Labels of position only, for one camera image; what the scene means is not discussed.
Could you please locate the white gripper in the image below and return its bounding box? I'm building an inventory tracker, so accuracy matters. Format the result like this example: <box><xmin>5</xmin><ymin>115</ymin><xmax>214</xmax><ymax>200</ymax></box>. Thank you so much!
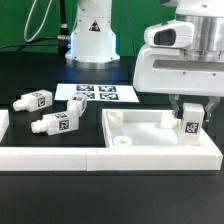
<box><xmin>133</xmin><ymin>44</ymin><xmax>224</xmax><ymax>121</ymax></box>

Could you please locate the white square tabletop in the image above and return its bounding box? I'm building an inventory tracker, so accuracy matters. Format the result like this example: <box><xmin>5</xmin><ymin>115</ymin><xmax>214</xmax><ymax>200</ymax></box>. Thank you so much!
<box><xmin>101</xmin><ymin>108</ymin><xmax>201</xmax><ymax>148</ymax></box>

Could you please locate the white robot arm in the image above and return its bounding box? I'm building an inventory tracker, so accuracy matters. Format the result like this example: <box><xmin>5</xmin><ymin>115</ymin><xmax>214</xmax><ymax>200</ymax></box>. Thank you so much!
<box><xmin>66</xmin><ymin>0</ymin><xmax>224</xmax><ymax>113</ymax></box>

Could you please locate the white U-shaped fence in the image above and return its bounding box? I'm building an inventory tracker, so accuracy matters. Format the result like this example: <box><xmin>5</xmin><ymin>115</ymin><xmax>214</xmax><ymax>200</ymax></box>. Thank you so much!
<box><xmin>0</xmin><ymin>109</ymin><xmax>224</xmax><ymax>172</ymax></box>

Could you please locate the white paper with tags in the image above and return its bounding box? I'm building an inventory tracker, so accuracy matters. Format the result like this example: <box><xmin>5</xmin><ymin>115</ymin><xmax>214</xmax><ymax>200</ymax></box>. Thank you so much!
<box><xmin>55</xmin><ymin>83</ymin><xmax>139</xmax><ymax>103</ymax></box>

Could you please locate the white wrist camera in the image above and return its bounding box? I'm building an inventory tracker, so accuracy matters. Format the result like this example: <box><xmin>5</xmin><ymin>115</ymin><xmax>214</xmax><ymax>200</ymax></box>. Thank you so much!
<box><xmin>144</xmin><ymin>20</ymin><xmax>194</xmax><ymax>49</ymax></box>

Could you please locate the black cable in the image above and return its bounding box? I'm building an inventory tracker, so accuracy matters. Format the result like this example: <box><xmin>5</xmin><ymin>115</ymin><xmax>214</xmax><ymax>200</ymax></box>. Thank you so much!
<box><xmin>0</xmin><ymin>37</ymin><xmax>72</xmax><ymax>53</ymax></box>

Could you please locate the grey cable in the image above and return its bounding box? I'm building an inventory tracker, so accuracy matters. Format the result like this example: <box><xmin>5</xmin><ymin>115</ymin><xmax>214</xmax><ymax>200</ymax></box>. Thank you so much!
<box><xmin>23</xmin><ymin>0</ymin><xmax>54</xmax><ymax>44</ymax></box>

